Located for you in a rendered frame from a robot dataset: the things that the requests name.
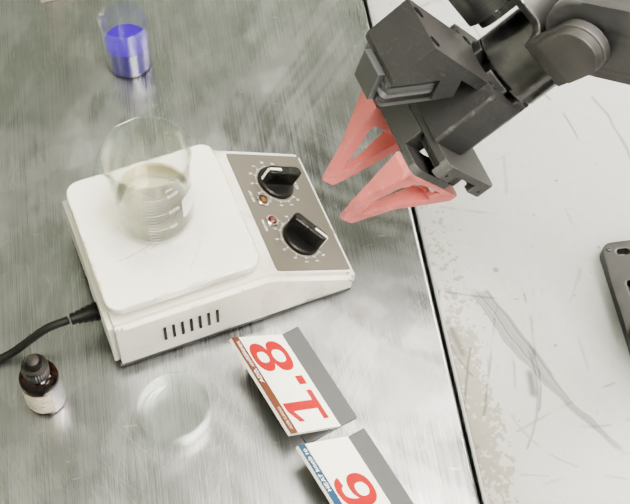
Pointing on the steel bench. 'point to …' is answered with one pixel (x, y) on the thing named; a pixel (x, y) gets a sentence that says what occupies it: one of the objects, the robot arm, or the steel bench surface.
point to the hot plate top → (187, 249)
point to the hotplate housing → (192, 318)
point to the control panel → (284, 260)
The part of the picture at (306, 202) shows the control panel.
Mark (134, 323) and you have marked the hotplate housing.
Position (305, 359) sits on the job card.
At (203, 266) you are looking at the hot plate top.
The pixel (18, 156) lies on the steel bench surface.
